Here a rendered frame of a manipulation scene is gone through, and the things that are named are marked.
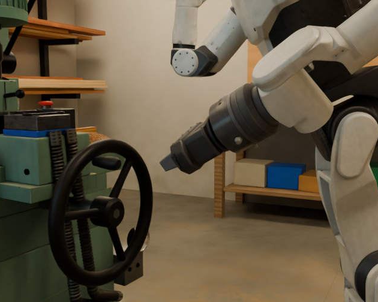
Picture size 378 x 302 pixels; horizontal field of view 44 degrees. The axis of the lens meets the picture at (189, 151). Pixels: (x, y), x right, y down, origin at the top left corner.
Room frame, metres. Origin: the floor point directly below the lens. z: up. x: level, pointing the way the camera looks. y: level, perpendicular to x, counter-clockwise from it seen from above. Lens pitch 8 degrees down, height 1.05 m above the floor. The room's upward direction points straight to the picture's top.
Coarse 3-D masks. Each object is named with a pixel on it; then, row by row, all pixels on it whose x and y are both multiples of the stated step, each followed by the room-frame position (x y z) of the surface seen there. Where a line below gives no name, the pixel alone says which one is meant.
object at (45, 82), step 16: (32, 32) 3.95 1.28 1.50; (48, 32) 4.07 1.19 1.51; (64, 32) 4.17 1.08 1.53; (80, 32) 4.41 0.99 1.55; (96, 32) 4.50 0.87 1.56; (48, 48) 4.59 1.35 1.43; (48, 64) 4.58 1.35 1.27; (32, 80) 3.82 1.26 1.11; (48, 80) 3.99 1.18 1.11; (64, 80) 4.18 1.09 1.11; (80, 80) 4.38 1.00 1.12; (96, 80) 4.60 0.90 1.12; (48, 96) 4.53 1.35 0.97; (64, 96) 4.45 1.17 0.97
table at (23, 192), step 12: (120, 156) 1.21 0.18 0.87; (0, 168) 0.90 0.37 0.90; (96, 168) 1.13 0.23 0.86; (120, 168) 1.21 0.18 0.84; (0, 180) 0.90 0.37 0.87; (84, 180) 0.96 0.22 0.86; (96, 180) 0.99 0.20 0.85; (0, 192) 0.89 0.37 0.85; (12, 192) 0.87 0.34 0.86; (24, 192) 0.85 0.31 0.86; (36, 192) 0.86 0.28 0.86; (48, 192) 0.88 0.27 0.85; (72, 192) 0.93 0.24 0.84
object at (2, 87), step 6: (0, 84) 1.04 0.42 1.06; (6, 84) 1.06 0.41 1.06; (12, 84) 1.07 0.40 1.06; (0, 90) 1.04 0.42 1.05; (6, 90) 1.06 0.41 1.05; (12, 90) 1.07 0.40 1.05; (0, 96) 1.04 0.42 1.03; (0, 102) 1.04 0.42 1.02; (6, 102) 1.06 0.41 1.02; (12, 102) 1.07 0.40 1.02; (0, 108) 1.04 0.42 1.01; (6, 108) 1.05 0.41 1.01; (12, 108) 1.07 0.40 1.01
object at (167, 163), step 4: (168, 156) 0.79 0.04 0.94; (164, 160) 0.79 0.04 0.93; (168, 160) 0.79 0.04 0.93; (172, 160) 0.79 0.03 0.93; (160, 164) 0.80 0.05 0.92; (164, 164) 0.79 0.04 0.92; (168, 164) 0.79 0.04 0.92; (172, 164) 0.79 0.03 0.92; (164, 168) 0.80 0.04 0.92; (168, 168) 0.79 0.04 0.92; (172, 168) 0.79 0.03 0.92
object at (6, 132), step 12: (36, 108) 1.01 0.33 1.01; (48, 108) 1.00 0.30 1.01; (60, 108) 1.00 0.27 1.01; (72, 108) 1.00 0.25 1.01; (12, 120) 0.92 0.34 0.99; (24, 120) 0.90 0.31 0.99; (36, 120) 0.88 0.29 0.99; (48, 120) 0.90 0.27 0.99; (60, 120) 0.93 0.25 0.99; (72, 120) 0.99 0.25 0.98; (12, 132) 0.91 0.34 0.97; (24, 132) 0.90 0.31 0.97; (36, 132) 0.88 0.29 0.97
